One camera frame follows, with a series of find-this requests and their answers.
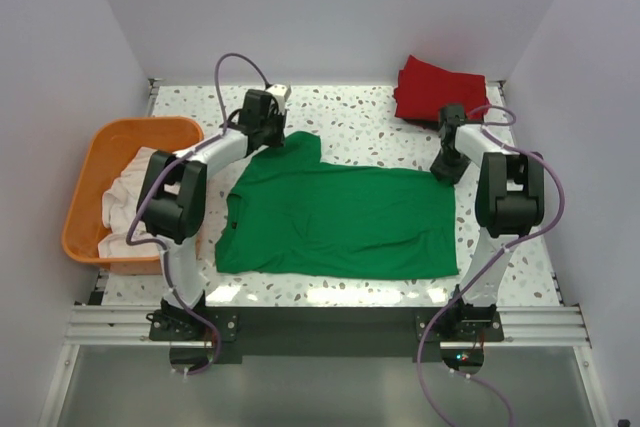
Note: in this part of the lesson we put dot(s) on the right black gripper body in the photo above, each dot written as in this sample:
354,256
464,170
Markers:
449,163

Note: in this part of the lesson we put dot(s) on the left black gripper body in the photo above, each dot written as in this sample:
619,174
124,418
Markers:
273,127

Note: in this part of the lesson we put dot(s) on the green t shirt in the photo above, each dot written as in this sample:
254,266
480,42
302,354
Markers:
292,213

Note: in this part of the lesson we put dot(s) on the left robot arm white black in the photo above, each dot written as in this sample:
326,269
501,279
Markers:
172,201

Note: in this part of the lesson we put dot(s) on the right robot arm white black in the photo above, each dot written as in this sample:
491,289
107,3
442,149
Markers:
509,199

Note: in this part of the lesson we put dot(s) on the folded black t shirt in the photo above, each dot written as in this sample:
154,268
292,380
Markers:
425,124

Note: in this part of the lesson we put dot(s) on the folded red t shirt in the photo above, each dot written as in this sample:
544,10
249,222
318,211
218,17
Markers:
423,89

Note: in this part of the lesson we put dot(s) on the orange plastic basket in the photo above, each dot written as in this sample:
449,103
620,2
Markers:
109,152

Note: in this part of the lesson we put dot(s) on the white t shirt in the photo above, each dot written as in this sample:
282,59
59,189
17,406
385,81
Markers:
119,206

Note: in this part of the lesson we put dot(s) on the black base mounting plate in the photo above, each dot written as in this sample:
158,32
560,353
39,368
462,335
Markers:
228,335

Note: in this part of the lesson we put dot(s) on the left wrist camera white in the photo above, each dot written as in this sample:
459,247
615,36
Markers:
280,94

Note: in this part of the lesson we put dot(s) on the aluminium rail frame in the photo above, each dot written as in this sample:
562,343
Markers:
524,327

